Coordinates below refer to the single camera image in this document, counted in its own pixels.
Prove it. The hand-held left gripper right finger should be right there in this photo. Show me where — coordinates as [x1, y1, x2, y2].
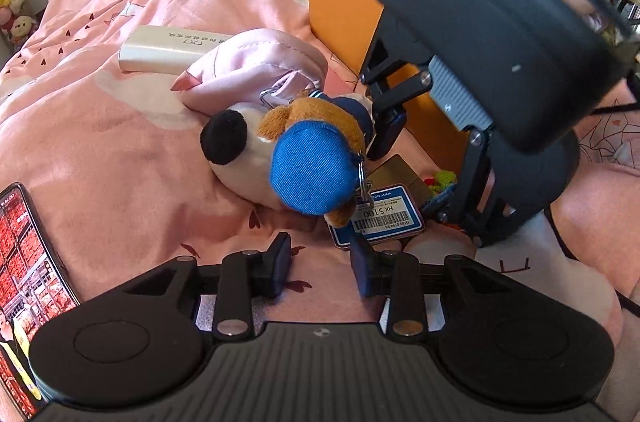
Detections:
[350, 235, 521, 337]

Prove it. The brown plush dog blue cap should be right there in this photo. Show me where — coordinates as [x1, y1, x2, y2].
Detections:
[200, 96, 375, 228]

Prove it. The blue-bordered paper tag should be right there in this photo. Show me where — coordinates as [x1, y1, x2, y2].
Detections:
[327, 185, 426, 249]

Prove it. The small green toy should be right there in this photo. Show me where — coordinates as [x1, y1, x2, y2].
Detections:
[422, 169, 458, 199]

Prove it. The gold metal card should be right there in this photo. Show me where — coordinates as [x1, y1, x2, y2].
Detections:
[367, 155, 432, 205]

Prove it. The cream glasses case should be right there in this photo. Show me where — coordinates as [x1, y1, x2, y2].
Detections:
[118, 25, 233, 74]

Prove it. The pink printed blanket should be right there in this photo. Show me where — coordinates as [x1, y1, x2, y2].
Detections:
[0, 0, 640, 420]

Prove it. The pink fabric pouch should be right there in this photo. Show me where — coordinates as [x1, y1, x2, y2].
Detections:
[170, 28, 328, 110]

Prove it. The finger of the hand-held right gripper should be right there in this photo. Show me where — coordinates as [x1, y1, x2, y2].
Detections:
[360, 40, 433, 160]
[430, 129, 516, 248]

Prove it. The orange cardboard box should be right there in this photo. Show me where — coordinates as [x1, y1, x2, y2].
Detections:
[306, 0, 483, 177]

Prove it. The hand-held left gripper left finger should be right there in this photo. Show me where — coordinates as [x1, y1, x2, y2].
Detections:
[120, 232, 293, 340]

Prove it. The black smartphone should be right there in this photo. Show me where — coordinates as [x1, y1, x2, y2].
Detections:
[0, 182, 82, 419]

